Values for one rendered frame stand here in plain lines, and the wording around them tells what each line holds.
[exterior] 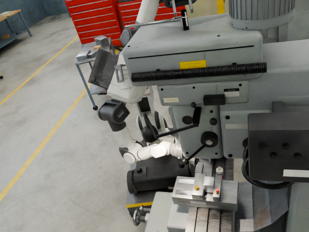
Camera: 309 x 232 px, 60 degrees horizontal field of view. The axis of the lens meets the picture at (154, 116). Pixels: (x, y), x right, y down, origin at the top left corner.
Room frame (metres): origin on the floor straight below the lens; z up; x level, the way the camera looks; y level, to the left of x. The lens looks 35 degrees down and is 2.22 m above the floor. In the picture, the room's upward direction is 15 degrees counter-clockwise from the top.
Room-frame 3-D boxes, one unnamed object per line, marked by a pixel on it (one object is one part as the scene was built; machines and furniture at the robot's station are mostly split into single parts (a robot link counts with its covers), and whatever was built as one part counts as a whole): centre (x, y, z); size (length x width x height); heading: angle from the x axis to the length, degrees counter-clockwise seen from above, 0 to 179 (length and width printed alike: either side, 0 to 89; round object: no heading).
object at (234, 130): (0.87, -0.37, 1.47); 0.24 x 0.19 x 0.26; 157
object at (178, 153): (1.01, -0.12, 1.23); 0.13 x 0.12 x 0.10; 139
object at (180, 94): (0.93, -0.23, 1.68); 0.34 x 0.24 x 0.10; 67
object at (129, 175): (1.60, 0.33, 0.50); 0.20 x 0.05 x 0.20; 170
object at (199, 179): (0.97, -0.14, 1.01); 0.15 x 0.06 x 0.04; 155
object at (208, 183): (0.94, -0.19, 1.03); 0.06 x 0.05 x 0.06; 155
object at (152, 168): (1.79, 0.02, 0.59); 0.64 x 0.52 x 0.33; 170
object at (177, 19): (1.11, -0.09, 1.89); 0.24 x 0.04 x 0.01; 68
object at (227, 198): (0.96, -0.16, 0.97); 0.35 x 0.15 x 0.11; 65
